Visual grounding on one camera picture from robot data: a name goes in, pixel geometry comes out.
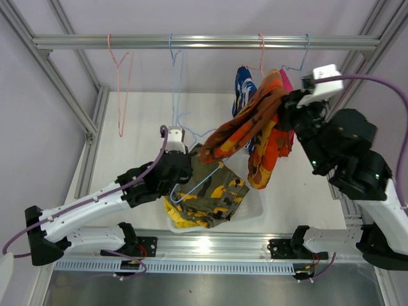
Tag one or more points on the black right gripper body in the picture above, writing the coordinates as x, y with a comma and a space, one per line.
308, 123

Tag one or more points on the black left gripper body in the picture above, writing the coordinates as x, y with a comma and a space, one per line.
167, 189

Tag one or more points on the grey yellow camouflage trousers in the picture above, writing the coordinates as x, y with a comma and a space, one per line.
214, 191

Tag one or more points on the orange camouflage trousers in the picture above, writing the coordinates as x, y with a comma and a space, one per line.
257, 121

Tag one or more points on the blue white patterned trousers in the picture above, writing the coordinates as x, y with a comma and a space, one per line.
244, 88

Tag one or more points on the pink wire hanger blue trousers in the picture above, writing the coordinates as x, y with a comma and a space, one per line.
261, 60

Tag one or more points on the light blue hanger camo trousers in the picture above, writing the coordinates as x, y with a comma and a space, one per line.
177, 73

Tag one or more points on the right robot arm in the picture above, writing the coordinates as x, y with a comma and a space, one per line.
342, 146

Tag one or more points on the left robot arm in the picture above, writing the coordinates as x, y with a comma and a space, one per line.
56, 232

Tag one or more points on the white perforated plastic basket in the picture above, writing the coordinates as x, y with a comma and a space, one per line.
252, 208

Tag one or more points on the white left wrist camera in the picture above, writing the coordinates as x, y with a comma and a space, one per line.
173, 140

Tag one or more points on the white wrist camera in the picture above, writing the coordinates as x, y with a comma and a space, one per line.
315, 90
173, 140

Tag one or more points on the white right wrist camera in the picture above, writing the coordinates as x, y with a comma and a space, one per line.
315, 90

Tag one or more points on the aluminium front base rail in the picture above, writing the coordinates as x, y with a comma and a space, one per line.
207, 245

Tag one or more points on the white slotted cable duct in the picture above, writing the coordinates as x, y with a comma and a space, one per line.
162, 266

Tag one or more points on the right aluminium frame posts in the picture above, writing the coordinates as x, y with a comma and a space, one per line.
380, 104

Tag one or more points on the aluminium frame posts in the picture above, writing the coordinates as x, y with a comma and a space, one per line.
380, 104
92, 125

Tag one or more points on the aluminium hanging rail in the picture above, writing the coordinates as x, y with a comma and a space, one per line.
198, 42

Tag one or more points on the left aluminium frame posts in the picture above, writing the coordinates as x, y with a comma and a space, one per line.
92, 125

